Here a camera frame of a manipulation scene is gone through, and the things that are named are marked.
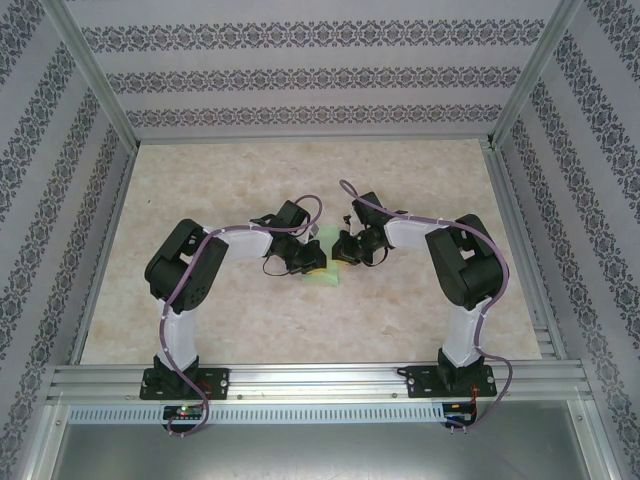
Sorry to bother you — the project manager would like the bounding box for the aluminium back rail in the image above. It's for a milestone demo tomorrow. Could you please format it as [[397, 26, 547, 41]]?
[[134, 133, 496, 144]]

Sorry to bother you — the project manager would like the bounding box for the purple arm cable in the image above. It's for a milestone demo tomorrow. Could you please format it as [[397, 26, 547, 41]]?
[[338, 178, 516, 435], [158, 194, 325, 439]]

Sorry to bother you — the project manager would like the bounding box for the aluminium side rail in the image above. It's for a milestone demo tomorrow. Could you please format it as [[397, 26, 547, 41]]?
[[482, 144, 571, 361], [67, 144, 139, 365]]

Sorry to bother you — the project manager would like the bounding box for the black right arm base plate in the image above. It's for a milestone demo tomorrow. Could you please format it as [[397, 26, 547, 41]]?
[[404, 363, 499, 400]]

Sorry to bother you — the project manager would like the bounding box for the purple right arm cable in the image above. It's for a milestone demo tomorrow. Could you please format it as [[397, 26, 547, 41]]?
[[338, 178, 516, 435]]

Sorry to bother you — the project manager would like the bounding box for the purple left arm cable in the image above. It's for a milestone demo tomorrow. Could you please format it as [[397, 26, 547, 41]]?
[[158, 194, 325, 439]]

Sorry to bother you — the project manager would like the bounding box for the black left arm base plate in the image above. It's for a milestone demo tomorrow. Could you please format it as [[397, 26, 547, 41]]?
[[138, 367, 231, 401]]

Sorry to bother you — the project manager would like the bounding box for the light green paper sheet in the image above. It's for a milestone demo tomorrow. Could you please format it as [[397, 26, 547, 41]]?
[[302, 224, 346, 289]]

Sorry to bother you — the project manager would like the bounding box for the aluminium mounting rail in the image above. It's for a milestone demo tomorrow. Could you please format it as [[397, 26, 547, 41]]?
[[47, 363, 591, 404]]

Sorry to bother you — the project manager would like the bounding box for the aluminium frame post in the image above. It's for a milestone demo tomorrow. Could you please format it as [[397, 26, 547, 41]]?
[[487, 0, 586, 149], [39, 0, 141, 149]]

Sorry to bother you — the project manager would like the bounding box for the slotted grey cable duct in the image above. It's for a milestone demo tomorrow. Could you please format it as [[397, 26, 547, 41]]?
[[67, 403, 446, 425]]

